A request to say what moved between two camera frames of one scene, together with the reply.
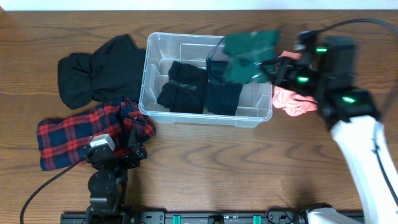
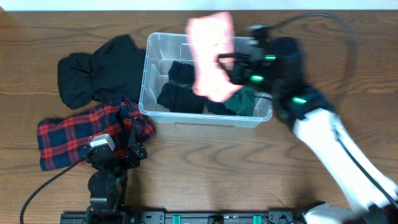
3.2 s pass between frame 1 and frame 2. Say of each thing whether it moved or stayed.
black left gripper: stayed
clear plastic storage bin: stayed
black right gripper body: moved
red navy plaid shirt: stayed
